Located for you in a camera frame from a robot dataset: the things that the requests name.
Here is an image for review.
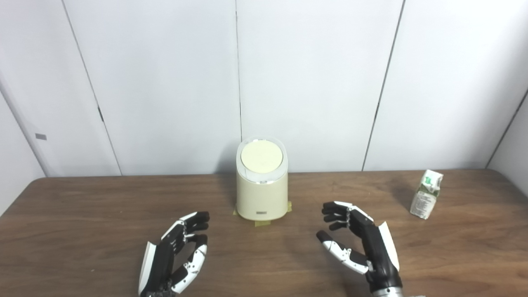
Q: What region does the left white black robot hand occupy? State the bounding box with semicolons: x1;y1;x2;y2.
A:
138;211;210;297

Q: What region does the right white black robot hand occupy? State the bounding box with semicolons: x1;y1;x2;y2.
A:
316;201;403;293

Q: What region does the white green milk carton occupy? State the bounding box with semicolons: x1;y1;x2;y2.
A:
410;169;444;220

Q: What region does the cream round bin lid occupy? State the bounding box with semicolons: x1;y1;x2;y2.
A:
240;140;284;174

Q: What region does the cream-colored bin body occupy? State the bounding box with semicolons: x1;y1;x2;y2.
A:
236;137;289;221

